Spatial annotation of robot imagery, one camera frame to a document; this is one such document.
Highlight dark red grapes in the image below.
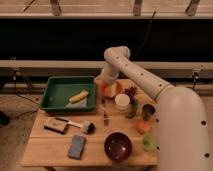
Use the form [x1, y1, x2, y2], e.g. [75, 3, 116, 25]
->
[124, 86, 137, 99]

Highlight brown wooden block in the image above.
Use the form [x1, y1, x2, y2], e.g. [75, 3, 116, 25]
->
[44, 118, 68, 134]

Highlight metal cup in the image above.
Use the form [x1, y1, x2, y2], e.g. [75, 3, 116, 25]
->
[142, 104, 155, 121]

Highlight orange bowl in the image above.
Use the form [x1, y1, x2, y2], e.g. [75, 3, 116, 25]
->
[100, 80, 124, 98]

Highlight white paper cup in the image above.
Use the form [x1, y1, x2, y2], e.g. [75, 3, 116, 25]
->
[115, 94, 130, 112]

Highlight wooden table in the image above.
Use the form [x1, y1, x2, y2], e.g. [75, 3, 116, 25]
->
[21, 78, 159, 168]

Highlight light blue cloth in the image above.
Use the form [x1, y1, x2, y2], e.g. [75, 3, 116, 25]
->
[65, 98, 87, 108]

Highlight black cable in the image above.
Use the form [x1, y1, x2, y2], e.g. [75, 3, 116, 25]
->
[133, 10, 157, 63]

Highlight blue sponge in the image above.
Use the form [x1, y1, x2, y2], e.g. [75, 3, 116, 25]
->
[68, 135, 86, 160]

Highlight green plastic tray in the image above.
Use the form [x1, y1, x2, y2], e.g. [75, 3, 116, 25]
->
[40, 76, 96, 113]

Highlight green plastic cup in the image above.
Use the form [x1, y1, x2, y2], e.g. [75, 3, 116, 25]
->
[141, 134, 156, 152]

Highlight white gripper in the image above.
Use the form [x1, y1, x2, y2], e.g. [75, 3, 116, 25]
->
[96, 78, 116, 98]

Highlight dark maroon bowl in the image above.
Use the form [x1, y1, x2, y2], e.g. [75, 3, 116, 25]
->
[104, 132, 132, 163]

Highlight green toy vegetable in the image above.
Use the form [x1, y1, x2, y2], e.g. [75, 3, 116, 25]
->
[125, 99, 139, 119]

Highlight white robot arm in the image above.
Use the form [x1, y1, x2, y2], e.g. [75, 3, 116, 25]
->
[99, 46, 213, 171]

